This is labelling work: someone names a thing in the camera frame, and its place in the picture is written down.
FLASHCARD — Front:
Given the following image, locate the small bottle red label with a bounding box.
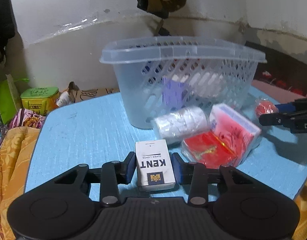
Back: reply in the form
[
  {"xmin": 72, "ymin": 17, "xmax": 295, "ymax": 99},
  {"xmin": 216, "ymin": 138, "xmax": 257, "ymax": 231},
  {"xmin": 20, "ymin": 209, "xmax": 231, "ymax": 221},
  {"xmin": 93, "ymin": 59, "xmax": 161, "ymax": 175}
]
[{"xmin": 255, "ymin": 99, "xmax": 279, "ymax": 118}]

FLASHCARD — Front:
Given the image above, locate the pink tissue pack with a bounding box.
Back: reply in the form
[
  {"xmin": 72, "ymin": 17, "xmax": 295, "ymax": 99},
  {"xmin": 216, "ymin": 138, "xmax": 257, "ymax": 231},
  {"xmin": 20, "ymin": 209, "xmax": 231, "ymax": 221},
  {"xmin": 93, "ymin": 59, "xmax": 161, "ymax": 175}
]
[{"xmin": 209, "ymin": 103, "xmax": 261, "ymax": 166}]

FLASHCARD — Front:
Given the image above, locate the white Kent cigarette pack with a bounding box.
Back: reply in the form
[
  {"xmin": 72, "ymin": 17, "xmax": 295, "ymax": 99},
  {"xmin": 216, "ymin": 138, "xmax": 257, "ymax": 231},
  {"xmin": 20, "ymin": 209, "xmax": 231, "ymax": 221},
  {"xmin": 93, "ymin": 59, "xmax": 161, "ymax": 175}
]
[{"xmin": 135, "ymin": 139, "xmax": 176, "ymax": 191}]

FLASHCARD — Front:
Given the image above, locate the translucent plastic basket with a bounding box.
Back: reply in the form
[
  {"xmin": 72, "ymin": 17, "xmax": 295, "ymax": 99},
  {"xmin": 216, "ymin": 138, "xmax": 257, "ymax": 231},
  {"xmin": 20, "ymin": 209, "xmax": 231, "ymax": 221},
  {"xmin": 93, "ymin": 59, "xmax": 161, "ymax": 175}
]
[{"xmin": 100, "ymin": 36, "xmax": 266, "ymax": 129}]

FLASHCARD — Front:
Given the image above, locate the green paper bag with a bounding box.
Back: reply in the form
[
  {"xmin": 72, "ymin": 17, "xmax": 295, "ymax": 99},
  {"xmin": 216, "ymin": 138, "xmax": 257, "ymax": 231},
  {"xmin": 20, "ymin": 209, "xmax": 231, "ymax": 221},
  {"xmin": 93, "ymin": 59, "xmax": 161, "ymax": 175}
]
[{"xmin": 0, "ymin": 74, "xmax": 29, "ymax": 125}]

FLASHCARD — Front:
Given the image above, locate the clear white roll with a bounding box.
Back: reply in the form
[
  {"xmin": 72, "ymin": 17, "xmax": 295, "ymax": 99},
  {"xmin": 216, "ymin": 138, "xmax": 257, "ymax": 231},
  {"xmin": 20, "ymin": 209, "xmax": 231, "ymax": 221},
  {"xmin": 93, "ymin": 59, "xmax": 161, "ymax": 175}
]
[{"xmin": 151, "ymin": 106, "xmax": 210, "ymax": 145}]

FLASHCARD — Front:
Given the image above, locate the brown cardboard paper bag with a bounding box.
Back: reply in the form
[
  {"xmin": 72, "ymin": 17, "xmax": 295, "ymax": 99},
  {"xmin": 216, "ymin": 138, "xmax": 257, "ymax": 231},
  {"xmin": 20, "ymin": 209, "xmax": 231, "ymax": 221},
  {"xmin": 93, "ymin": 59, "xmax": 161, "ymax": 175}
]
[{"xmin": 68, "ymin": 81, "xmax": 119, "ymax": 103}]

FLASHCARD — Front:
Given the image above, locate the floral pink cloth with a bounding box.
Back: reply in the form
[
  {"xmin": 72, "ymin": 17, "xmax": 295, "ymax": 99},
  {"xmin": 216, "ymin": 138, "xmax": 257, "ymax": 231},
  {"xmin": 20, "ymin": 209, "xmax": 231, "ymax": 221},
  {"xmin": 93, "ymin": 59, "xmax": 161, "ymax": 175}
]
[{"xmin": 9, "ymin": 108, "xmax": 46, "ymax": 129}]

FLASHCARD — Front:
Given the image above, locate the red packet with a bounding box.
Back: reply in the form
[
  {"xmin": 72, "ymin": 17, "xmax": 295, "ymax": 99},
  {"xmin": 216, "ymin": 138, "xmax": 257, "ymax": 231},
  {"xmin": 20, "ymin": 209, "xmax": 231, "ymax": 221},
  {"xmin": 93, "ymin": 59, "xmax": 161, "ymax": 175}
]
[{"xmin": 181, "ymin": 131, "xmax": 236, "ymax": 169}]

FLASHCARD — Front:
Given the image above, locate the dark wooden headboard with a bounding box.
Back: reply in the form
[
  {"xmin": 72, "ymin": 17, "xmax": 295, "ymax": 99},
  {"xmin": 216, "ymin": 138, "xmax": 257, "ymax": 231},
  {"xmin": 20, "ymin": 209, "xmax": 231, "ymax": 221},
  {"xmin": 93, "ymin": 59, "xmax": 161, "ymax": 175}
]
[{"xmin": 246, "ymin": 41, "xmax": 307, "ymax": 97}]

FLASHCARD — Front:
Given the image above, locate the purple box in basket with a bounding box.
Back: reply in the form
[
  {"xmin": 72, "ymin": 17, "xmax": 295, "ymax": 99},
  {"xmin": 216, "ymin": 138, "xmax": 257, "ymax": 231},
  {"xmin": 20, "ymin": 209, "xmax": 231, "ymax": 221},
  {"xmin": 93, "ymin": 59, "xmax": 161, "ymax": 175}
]
[{"xmin": 162, "ymin": 74, "xmax": 189, "ymax": 109}]

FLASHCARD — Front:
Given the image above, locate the black wall charger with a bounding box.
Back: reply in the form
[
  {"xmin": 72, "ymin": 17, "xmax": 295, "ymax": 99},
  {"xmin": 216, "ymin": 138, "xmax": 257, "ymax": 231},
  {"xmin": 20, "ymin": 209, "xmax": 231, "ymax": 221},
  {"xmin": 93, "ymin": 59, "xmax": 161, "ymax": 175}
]
[{"xmin": 153, "ymin": 19, "xmax": 170, "ymax": 36}]

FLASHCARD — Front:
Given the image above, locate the green yellow tin box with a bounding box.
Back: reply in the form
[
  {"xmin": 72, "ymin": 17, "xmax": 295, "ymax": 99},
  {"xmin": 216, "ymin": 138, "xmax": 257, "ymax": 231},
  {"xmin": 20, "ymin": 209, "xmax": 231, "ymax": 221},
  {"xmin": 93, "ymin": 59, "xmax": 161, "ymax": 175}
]
[{"xmin": 20, "ymin": 87, "xmax": 59, "ymax": 115}]

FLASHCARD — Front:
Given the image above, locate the pink mat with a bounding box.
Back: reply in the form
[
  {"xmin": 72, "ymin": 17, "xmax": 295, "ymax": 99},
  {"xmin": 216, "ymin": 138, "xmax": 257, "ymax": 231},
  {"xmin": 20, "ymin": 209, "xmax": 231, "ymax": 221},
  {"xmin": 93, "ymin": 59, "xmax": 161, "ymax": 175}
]
[{"xmin": 252, "ymin": 80, "xmax": 304, "ymax": 103}]

